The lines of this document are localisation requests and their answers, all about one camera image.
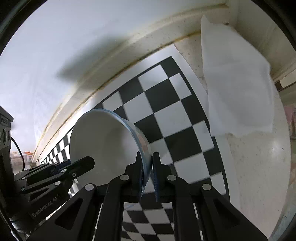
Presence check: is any white bowl flower pattern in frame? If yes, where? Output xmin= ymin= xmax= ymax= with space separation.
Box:
xmin=69 ymin=109 xmax=152 ymax=191

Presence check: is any white folded cloth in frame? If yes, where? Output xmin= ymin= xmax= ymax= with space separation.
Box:
xmin=201 ymin=16 xmax=275 ymax=137

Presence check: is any black white checkered mat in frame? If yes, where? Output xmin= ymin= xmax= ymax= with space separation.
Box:
xmin=41 ymin=56 xmax=230 ymax=240

